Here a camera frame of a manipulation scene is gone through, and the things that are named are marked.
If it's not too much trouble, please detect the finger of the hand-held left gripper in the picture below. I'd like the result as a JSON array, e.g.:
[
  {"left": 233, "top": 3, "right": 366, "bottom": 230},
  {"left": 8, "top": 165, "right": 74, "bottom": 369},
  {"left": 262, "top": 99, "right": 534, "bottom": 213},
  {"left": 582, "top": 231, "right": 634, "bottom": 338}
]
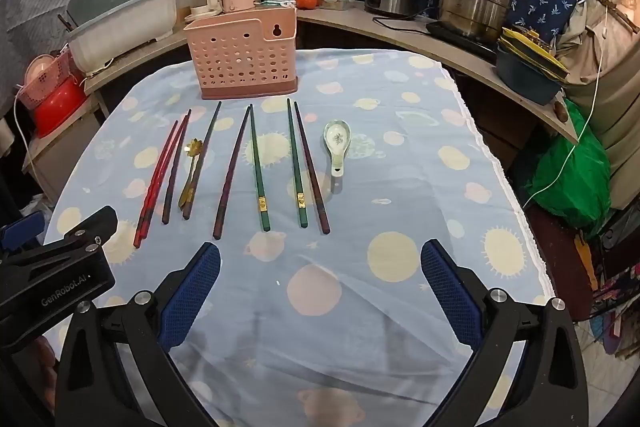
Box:
[
  {"left": 0, "top": 212, "right": 47, "bottom": 255},
  {"left": 0, "top": 205, "right": 119, "bottom": 278}
]

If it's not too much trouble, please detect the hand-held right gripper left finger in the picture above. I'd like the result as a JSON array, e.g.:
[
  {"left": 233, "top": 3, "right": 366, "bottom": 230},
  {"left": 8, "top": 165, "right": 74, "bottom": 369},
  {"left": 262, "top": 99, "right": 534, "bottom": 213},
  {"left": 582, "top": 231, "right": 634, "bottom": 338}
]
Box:
[{"left": 54, "top": 241, "right": 223, "bottom": 427}]

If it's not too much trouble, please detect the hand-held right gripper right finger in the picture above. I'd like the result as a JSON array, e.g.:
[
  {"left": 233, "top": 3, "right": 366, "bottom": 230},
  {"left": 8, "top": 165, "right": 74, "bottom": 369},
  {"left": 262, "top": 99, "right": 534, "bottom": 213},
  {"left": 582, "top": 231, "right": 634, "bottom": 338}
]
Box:
[{"left": 420, "top": 239, "right": 588, "bottom": 427}]

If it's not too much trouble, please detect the dark brown chopstick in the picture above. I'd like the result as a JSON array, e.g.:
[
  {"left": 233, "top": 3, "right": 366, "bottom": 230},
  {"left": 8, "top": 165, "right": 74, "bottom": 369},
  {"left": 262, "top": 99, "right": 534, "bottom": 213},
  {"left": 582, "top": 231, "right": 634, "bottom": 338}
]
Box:
[{"left": 182, "top": 101, "right": 223, "bottom": 221}]

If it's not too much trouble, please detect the gold flower spoon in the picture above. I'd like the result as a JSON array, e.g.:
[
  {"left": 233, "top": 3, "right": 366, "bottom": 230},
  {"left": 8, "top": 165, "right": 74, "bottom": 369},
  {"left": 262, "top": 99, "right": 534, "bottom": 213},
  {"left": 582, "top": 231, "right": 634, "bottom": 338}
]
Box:
[{"left": 179, "top": 138, "right": 202, "bottom": 209}]

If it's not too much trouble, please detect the green chopstick gold band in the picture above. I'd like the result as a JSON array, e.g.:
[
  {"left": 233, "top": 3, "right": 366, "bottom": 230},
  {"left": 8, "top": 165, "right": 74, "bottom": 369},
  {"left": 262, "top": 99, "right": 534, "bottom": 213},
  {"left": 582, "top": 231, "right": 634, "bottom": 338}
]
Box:
[
  {"left": 248, "top": 104, "right": 272, "bottom": 233},
  {"left": 286, "top": 98, "right": 309, "bottom": 229}
]

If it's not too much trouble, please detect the white ceramic spoon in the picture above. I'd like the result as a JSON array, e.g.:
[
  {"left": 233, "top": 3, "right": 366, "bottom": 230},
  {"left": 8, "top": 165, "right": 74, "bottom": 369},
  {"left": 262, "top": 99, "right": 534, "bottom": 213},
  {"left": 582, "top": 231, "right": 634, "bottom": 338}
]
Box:
[{"left": 322, "top": 119, "right": 352, "bottom": 178}]

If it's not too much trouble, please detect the pink perforated utensil holder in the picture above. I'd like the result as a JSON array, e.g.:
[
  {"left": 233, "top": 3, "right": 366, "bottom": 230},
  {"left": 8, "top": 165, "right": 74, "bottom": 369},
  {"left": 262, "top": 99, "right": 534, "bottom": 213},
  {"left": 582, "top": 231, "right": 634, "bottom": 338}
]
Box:
[{"left": 183, "top": 8, "right": 299, "bottom": 102}]

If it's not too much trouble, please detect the blue printed tablecloth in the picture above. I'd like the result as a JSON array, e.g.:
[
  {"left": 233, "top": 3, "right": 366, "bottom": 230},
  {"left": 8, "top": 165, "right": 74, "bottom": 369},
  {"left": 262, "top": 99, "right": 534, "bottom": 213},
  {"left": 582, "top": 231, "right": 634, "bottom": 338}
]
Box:
[{"left": 42, "top": 48, "right": 556, "bottom": 427}]

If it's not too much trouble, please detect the pink plastic basket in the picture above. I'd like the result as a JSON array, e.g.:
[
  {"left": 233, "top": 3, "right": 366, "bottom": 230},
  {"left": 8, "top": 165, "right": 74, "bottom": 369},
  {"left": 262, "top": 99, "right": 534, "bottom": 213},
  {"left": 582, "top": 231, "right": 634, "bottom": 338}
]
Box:
[{"left": 17, "top": 49, "right": 76, "bottom": 108}]

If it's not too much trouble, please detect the grey wood side table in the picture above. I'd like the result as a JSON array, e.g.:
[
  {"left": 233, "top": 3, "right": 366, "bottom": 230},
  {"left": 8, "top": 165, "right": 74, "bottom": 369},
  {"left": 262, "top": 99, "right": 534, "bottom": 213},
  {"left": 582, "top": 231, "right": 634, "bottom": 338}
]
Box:
[{"left": 82, "top": 27, "right": 191, "bottom": 118}]

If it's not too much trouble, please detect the pink round lid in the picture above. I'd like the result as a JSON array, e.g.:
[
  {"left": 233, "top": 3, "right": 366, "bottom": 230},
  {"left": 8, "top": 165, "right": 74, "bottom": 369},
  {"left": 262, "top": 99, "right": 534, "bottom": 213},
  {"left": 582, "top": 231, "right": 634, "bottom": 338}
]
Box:
[{"left": 24, "top": 54, "right": 56, "bottom": 88}]

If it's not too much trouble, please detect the green plastic bag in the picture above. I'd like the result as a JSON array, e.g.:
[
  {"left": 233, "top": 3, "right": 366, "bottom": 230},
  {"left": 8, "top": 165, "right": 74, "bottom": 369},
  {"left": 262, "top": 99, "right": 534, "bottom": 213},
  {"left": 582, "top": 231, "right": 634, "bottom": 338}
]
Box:
[{"left": 522, "top": 99, "right": 613, "bottom": 240}]

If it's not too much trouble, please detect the blue white dish drainer box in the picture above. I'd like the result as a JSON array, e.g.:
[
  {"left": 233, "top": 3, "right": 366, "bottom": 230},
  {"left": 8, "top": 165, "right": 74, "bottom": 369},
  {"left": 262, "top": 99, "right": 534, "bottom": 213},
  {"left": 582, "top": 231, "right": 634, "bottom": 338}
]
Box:
[{"left": 65, "top": 0, "right": 178, "bottom": 75}]

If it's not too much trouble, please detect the dark teal bowl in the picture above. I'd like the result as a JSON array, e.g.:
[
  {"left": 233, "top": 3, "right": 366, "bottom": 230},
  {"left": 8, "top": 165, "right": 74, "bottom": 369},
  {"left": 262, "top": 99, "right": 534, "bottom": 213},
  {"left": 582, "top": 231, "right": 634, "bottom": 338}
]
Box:
[{"left": 496, "top": 47, "right": 563, "bottom": 105}]

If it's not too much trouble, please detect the yellow grey bowl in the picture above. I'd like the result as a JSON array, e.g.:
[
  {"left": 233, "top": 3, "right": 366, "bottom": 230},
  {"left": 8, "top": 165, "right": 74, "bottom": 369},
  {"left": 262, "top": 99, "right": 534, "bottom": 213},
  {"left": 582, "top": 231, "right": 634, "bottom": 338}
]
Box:
[{"left": 500, "top": 38, "right": 571, "bottom": 82}]

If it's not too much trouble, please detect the black induction cooker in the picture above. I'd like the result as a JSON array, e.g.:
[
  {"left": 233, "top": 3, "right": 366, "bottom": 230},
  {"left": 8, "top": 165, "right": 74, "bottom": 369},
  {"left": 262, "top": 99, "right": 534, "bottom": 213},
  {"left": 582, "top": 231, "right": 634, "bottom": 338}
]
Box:
[{"left": 425, "top": 21, "right": 506, "bottom": 62}]

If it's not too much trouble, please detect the light wooden counter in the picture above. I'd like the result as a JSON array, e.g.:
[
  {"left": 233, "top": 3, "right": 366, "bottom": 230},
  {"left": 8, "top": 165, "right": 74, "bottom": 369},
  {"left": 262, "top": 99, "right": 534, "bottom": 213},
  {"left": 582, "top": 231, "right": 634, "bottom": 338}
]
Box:
[{"left": 295, "top": 4, "right": 581, "bottom": 142}]

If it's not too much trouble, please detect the wooden stick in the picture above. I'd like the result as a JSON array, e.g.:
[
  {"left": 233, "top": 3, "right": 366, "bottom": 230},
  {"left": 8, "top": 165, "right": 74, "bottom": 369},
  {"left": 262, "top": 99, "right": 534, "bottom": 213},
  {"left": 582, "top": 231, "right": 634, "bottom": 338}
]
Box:
[{"left": 590, "top": 0, "right": 640, "bottom": 35}]

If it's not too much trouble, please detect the white cable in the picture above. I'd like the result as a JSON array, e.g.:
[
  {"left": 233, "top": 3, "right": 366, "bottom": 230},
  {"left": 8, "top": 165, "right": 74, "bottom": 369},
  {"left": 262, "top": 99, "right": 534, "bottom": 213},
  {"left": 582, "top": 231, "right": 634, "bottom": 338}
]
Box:
[{"left": 522, "top": 2, "right": 613, "bottom": 210}]

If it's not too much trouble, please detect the black power cable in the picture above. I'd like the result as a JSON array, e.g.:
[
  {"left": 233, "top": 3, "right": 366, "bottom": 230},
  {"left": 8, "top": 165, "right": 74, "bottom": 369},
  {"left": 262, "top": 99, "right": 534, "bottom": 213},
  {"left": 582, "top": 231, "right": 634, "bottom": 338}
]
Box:
[{"left": 372, "top": 7, "right": 441, "bottom": 30}]

